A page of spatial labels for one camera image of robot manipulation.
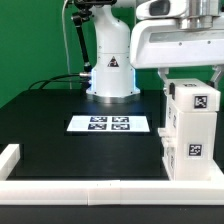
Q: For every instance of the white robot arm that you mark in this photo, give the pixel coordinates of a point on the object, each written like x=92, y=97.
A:
x=119, y=36

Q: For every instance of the white cabinet body box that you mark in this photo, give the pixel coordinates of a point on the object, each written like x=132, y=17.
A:
x=194, y=144

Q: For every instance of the white U-shaped boundary fence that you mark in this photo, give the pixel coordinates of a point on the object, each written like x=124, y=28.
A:
x=115, y=192

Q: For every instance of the white marker base plate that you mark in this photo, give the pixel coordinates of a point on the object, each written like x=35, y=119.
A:
x=108, y=124

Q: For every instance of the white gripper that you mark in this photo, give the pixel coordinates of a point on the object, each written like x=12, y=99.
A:
x=161, y=44

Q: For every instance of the white cabinet top block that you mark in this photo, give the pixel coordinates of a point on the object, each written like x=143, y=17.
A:
x=191, y=95

